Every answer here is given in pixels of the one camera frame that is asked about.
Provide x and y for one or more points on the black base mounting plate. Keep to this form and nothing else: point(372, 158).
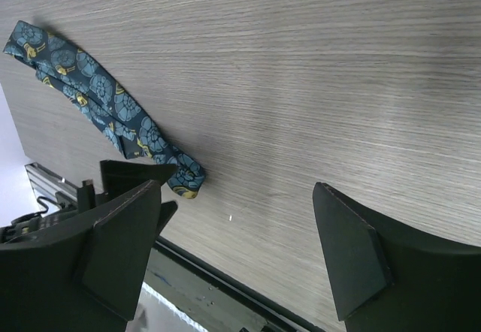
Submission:
point(212, 299)

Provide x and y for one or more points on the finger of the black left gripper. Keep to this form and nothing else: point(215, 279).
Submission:
point(119, 177)
point(167, 210)

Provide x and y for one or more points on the aluminium frame rail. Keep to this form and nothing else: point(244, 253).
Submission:
point(51, 185)

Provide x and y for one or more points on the blue snail pattern tie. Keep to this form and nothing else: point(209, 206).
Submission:
point(62, 65)

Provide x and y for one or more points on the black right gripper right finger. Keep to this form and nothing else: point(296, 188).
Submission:
point(388, 276)

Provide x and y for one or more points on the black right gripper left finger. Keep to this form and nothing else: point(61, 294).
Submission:
point(83, 274)

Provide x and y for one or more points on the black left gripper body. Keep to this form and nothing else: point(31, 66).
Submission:
point(54, 212)

